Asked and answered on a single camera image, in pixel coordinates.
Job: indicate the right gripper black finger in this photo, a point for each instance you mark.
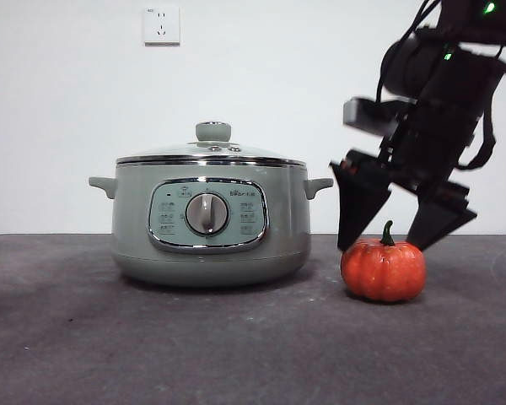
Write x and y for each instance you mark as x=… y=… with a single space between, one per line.
x=434 y=223
x=354 y=198

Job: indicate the small orange pumpkin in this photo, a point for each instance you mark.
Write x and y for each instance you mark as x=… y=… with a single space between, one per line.
x=379 y=274

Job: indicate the glass lid with green knob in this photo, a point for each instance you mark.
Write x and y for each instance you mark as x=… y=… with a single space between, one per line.
x=213 y=131

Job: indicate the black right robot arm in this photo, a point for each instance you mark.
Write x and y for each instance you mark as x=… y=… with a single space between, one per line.
x=459 y=71

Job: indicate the green electric cooking pot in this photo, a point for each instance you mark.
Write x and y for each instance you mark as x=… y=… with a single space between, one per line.
x=278 y=236

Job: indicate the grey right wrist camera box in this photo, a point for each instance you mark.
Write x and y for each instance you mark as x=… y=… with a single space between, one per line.
x=362 y=114

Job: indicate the white wall socket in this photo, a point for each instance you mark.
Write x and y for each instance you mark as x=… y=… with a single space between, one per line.
x=161 y=26

